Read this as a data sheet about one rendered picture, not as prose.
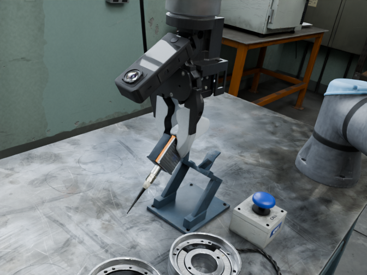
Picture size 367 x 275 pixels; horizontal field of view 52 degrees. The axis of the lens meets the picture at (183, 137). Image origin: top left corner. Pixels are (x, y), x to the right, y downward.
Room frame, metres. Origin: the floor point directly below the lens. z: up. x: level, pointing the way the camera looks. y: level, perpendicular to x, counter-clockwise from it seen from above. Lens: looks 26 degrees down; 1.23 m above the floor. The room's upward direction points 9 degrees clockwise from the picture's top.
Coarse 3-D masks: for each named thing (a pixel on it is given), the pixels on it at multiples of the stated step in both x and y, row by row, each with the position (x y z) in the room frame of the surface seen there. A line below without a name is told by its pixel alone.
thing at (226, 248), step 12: (180, 240) 0.44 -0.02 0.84; (192, 240) 0.46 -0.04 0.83; (204, 240) 0.46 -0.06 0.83; (216, 240) 0.46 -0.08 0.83; (192, 252) 0.43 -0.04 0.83; (204, 252) 0.43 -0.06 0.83; (228, 252) 0.44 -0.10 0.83; (168, 264) 0.40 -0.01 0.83; (192, 264) 0.43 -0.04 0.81; (204, 264) 0.43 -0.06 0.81; (216, 264) 0.42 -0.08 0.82; (240, 264) 0.41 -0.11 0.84
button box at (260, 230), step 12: (240, 204) 0.55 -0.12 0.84; (252, 204) 0.56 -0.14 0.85; (240, 216) 0.52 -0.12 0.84; (252, 216) 0.52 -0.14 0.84; (264, 216) 0.53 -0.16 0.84; (276, 216) 0.53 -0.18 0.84; (240, 228) 0.52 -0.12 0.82; (252, 228) 0.51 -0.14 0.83; (264, 228) 0.50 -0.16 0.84; (276, 228) 0.52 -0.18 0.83; (252, 240) 0.51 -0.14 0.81; (264, 240) 0.49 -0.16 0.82
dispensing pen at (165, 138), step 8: (168, 136) 0.52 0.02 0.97; (176, 136) 0.53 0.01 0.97; (160, 144) 0.51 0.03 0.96; (152, 152) 0.50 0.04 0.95; (160, 152) 0.50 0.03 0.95; (152, 160) 0.49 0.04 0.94; (160, 168) 0.49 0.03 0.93; (152, 176) 0.48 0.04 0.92; (144, 184) 0.48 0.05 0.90; (136, 200) 0.46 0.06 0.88
